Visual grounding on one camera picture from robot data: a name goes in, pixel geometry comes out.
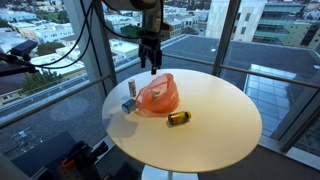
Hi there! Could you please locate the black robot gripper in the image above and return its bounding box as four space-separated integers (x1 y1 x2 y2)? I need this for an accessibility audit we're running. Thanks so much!
138 38 162 75

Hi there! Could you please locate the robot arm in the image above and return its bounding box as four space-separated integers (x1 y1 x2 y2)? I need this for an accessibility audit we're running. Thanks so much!
102 0 172 75

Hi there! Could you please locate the orange plastic bag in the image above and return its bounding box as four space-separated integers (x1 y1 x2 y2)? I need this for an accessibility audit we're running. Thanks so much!
136 73 180 114

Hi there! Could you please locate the amber yellow-label bottle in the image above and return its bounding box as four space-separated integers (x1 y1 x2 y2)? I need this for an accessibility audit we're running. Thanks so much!
168 111 191 126

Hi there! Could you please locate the white tube with label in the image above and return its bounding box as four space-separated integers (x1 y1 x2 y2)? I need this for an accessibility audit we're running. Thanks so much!
128 79 136 97

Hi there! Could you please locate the blue gum container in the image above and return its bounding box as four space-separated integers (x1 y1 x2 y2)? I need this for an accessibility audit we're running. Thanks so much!
121 99 137 114

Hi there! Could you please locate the round white table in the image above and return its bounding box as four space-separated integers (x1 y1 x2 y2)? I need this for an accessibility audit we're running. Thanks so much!
101 68 263 180

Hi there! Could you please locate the orange black clamp left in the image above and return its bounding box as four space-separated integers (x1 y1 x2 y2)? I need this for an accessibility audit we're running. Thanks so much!
61 141 87 169

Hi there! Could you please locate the black perforated mounting board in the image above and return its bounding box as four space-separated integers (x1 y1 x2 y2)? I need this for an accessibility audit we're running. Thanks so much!
33 143 104 180

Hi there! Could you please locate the black cable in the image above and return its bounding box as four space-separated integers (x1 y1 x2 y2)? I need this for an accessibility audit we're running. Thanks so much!
31 0 101 70

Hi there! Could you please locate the black camera on stand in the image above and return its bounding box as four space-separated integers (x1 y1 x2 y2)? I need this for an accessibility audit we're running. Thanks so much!
0 40 38 77

